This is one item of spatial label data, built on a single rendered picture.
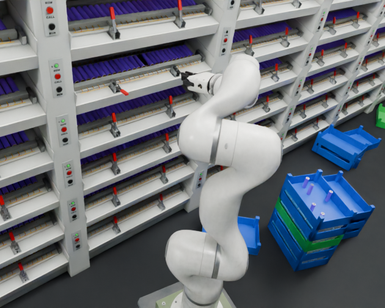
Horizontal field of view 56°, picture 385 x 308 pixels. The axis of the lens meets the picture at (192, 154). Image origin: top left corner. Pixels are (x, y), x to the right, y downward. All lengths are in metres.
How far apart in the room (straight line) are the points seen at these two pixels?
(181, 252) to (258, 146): 0.40
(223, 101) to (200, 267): 0.47
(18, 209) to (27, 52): 0.58
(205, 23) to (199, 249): 0.84
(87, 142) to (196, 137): 0.70
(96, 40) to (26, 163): 0.47
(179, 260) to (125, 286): 0.80
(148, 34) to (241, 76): 0.55
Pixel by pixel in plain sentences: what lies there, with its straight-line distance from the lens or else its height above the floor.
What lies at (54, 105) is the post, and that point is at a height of 0.91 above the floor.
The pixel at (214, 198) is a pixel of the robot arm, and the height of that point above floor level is 0.94.
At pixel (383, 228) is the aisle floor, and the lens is 2.46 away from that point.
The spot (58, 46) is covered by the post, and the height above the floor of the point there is 1.09.
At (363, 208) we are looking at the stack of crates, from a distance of 2.23.
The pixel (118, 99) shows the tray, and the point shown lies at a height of 0.86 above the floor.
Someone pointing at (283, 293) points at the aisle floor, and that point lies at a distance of 1.90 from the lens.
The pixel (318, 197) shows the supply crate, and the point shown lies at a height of 0.32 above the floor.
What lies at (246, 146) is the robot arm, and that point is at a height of 1.10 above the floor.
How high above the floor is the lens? 1.53
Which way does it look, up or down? 38 degrees down
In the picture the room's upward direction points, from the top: 9 degrees clockwise
